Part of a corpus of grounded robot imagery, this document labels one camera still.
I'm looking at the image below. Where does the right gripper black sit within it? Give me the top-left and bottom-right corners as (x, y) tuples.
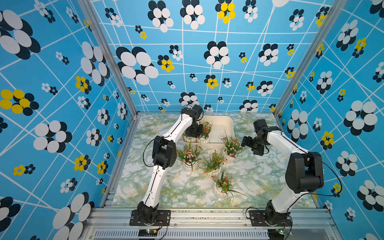
(239, 136), (265, 155)

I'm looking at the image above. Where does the potted plant red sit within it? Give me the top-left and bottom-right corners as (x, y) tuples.
(182, 135), (198, 143)
(199, 122), (213, 143)

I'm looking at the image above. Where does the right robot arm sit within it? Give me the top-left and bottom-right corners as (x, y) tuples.
(241, 120), (324, 226)

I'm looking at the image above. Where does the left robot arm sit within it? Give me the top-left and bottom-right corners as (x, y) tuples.
(137, 105), (203, 224)

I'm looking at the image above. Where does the white plastic storage box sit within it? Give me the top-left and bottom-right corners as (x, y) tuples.
(182, 115), (235, 151)

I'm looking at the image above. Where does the potted plant pink centre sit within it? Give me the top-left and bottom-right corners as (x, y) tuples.
(177, 142), (203, 173)

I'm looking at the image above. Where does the potted plant orange centre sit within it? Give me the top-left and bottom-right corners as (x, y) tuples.
(201, 150), (226, 178)

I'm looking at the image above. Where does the potted plant front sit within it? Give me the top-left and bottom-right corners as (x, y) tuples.
(211, 169), (242, 199)

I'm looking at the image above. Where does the right controller board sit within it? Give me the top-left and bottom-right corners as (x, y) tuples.
(268, 229), (285, 240)

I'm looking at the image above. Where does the controller board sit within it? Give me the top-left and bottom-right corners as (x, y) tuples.
(268, 229), (285, 240)
(138, 229), (158, 238)

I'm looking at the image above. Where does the left controller board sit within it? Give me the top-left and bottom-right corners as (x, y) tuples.
(138, 229), (158, 238)

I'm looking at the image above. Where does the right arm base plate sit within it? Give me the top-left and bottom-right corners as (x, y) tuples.
(247, 210), (293, 228)

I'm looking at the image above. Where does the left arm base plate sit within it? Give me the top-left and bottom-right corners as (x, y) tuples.
(129, 210), (172, 227)

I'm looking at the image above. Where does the aluminium front rail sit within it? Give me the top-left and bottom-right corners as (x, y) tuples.
(81, 208), (342, 240)

